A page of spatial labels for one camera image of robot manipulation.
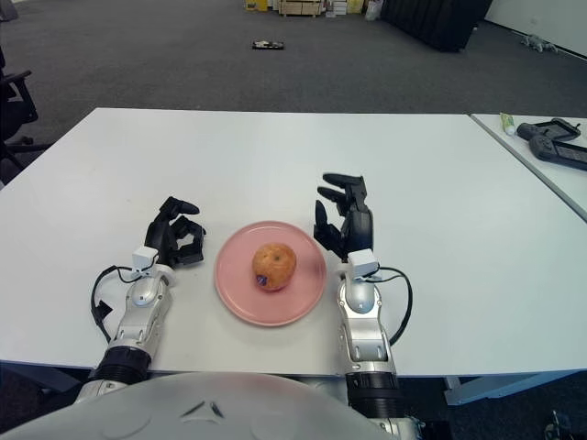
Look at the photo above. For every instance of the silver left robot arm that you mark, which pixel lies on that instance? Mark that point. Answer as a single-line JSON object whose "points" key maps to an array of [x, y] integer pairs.
{"points": [[137, 298]]}

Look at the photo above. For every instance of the green white tube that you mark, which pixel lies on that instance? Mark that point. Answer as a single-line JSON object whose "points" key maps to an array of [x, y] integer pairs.
{"points": [[508, 124]]}

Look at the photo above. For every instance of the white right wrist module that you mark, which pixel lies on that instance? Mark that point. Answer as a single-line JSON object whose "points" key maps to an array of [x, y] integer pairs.
{"points": [[363, 262]]}

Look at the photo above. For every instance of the black curtain partition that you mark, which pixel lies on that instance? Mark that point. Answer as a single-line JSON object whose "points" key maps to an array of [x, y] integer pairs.
{"points": [[435, 20]]}

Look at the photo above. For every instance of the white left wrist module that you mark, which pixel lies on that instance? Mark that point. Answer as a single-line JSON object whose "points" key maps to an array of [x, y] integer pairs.
{"points": [[144, 256]]}

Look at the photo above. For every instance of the wooden pallet crate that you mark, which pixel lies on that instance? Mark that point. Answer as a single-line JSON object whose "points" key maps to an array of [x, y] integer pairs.
{"points": [[302, 7]]}

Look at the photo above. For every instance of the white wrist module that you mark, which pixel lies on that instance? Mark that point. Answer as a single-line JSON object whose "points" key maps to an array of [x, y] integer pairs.
{"points": [[363, 262], [144, 256]]}

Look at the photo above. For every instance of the red yellow apple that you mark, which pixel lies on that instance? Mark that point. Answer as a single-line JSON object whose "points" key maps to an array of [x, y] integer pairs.
{"points": [[275, 266]]}

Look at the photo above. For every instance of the white plastic bag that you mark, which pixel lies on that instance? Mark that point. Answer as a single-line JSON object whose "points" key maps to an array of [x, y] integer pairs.
{"points": [[373, 11]]}

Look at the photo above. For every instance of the black office chair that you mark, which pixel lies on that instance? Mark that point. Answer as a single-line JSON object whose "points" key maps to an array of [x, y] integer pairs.
{"points": [[16, 101]]}

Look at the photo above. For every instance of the black handheld controller with screen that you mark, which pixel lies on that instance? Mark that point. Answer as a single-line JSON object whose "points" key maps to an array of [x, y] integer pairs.
{"points": [[542, 147]]}

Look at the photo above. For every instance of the stack of white boxes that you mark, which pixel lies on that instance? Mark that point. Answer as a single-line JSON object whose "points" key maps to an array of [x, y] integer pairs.
{"points": [[338, 7]]}

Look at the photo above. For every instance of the grey robot torso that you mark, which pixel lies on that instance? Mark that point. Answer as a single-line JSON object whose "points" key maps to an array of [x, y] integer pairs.
{"points": [[183, 412]]}

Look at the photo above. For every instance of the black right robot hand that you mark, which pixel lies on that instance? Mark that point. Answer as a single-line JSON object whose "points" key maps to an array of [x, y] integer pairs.
{"points": [[360, 229]]}

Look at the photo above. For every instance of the grey robot dog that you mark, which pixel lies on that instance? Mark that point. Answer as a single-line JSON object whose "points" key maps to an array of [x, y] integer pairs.
{"points": [[539, 42]]}

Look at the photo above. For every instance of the yellow cardboard box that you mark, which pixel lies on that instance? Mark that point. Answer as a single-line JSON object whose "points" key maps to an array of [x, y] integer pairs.
{"points": [[257, 4]]}

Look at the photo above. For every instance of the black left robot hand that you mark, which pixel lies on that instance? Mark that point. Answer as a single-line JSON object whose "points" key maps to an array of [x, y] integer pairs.
{"points": [[160, 234]]}

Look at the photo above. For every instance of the black handheld controller with frame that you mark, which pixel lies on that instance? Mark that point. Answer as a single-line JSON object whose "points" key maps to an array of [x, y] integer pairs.
{"points": [[526, 130]]}

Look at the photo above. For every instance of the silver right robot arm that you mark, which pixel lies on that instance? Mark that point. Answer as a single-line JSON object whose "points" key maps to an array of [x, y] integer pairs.
{"points": [[362, 330]]}

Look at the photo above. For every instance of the white table frame beam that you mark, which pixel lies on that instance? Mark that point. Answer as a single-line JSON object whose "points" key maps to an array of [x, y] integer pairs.
{"points": [[504, 386]]}

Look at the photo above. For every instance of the pink round plate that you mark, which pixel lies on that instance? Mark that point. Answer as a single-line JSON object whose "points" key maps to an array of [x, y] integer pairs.
{"points": [[229, 284]]}

